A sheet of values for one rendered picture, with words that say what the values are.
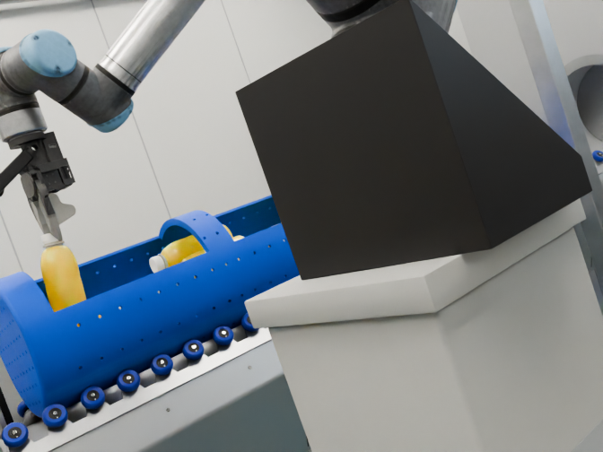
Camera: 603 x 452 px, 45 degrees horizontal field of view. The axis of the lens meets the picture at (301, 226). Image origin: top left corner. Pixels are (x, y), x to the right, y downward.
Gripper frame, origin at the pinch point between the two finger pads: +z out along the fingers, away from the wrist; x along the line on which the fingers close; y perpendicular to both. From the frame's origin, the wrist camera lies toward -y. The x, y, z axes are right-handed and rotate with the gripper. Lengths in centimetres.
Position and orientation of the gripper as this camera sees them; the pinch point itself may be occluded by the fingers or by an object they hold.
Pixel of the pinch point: (51, 237)
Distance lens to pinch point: 151.1
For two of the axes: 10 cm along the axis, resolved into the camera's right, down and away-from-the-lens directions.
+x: -5.5, 1.2, 8.2
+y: 7.7, -3.1, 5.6
